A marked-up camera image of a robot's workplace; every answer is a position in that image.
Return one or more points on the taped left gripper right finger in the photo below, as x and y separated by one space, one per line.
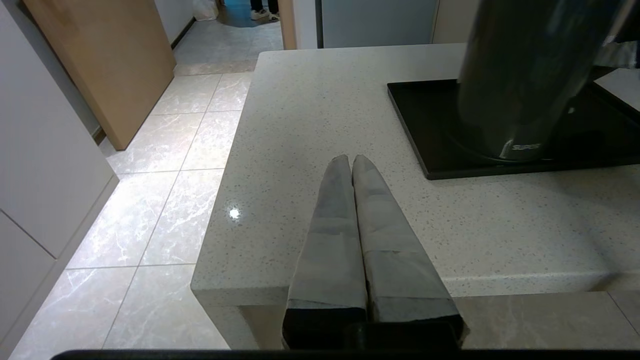
395 270

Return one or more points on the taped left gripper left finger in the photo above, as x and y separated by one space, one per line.
330 260

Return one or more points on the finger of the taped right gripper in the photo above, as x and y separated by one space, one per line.
620 55

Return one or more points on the black electric kettle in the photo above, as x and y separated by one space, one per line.
520 75

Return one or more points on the black rectangular serving tray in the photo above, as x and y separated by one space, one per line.
425 125

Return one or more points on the beige kitchen counter cabinets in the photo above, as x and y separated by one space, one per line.
452 20

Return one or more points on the silver refrigerator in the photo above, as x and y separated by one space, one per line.
375 22

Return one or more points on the person in smiley white t-shirt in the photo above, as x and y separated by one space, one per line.
260 14

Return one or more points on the white plastic bag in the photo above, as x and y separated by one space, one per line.
205 9

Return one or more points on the light wooden door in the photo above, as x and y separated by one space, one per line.
110 60

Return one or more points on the white storage cabinet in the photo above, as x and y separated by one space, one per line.
40 150

